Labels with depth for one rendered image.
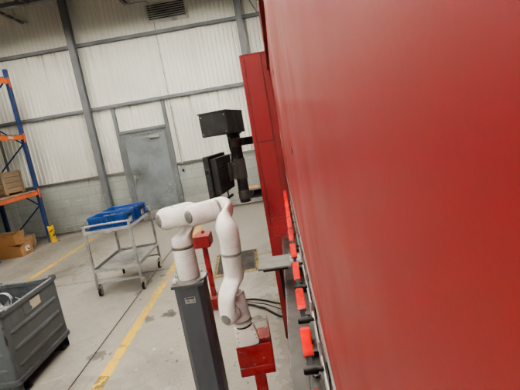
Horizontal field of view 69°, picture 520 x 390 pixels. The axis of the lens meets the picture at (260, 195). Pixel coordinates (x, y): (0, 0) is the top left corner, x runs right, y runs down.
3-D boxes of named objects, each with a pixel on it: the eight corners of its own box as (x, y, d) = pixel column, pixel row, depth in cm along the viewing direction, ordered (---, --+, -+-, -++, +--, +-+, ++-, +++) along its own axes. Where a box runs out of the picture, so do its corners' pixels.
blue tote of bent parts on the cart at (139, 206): (114, 218, 550) (111, 206, 547) (147, 213, 549) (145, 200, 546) (104, 224, 515) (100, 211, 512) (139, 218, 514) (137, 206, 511)
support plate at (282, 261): (259, 259, 224) (259, 258, 224) (303, 253, 222) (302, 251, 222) (258, 271, 206) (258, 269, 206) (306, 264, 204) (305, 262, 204)
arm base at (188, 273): (169, 288, 200) (162, 255, 197) (176, 275, 219) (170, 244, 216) (203, 282, 200) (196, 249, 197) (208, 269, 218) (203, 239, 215)
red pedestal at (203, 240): (206, 302, 409) (191, 230, 395) (229, 299, 408) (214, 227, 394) (203, 312, 390) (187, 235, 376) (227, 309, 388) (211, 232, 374)
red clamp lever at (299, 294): (292, 287, 101) (298, 323, 95) (308, 285, 101) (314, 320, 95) (293, 290, 103) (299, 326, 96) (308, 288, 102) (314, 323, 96)
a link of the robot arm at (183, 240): (168, 248, 208) (159, 206, 204) (198, 238, 218) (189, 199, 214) (177, 252, 198) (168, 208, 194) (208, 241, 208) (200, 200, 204)
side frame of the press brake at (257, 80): (285, 323, 340) (241, 61, 301) (380, 311, 334) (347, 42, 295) (285, 339, 315) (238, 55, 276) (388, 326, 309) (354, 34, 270)
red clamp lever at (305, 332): (297, 326, 82) (304, 374, 75) (316, 323, 81) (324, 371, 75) (298, 329, 83) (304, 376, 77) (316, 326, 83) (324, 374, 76)
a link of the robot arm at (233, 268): (226, 264, 151) (235, 330, 159) (244, 248, 165) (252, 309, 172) (207, 261, 155) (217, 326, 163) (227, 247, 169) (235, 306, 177)
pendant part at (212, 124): (232, 202, 366) (217, 114, 352) (257, 199, 360) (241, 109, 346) (215, 215, 317) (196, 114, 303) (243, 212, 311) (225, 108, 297)
